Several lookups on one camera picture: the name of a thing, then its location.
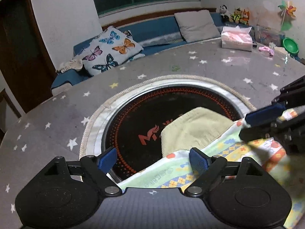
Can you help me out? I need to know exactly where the green plastic bowl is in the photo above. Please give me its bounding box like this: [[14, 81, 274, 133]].
[[282, 37, 299, 56]]

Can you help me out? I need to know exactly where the blue sofa bench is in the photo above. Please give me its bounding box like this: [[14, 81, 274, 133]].
[[51, 10, 305, 94]]

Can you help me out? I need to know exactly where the yellow bear plush toy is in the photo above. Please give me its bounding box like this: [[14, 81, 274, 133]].
[[230, 8, 242, 24]]

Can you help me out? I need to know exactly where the pink tissue pack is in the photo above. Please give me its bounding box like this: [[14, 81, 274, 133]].
[[221, 25, 253, 52]]

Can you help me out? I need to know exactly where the grey star tablecloth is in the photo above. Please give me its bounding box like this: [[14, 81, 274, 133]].
[[1, 40, 304, 228]]

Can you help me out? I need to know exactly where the grey plain pillow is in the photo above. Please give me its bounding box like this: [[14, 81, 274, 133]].
[[174, 10, 221, 43]]

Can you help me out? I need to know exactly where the panda plush toy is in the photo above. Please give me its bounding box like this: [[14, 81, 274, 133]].
[[219, 4, 231, 23]]

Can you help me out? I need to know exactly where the beige crumpled cloth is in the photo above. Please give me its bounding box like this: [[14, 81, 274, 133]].
[[56, 59, 83, 73]]

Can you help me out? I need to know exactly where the orange fox plush toy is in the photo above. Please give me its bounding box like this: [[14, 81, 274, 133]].
[[239, 9, 250, 25]]

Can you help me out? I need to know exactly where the dark wooden door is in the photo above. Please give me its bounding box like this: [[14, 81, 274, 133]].
[[1, 0, 56, 113]]

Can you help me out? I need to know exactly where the green patterned child garment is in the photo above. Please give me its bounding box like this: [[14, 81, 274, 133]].
[[119, 119, 304, 228]]

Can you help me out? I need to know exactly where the butterfly print pillow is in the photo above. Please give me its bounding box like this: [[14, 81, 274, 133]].
[[75, 26, 143, 76]]

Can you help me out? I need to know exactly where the colourful pinwheel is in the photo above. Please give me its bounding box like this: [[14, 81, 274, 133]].
[[278, 0, 297, 31]]

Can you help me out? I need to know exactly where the round induction cooker inset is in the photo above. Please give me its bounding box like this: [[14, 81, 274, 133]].
[[79, 74, 257, 181]]

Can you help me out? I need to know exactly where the pink hair scrunchie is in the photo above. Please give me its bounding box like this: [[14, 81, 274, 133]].
[[258, 46, 275, 56]]

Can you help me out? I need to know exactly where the clear plastic storage box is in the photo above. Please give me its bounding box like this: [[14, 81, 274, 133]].
[[254, 25, 285, 47]]

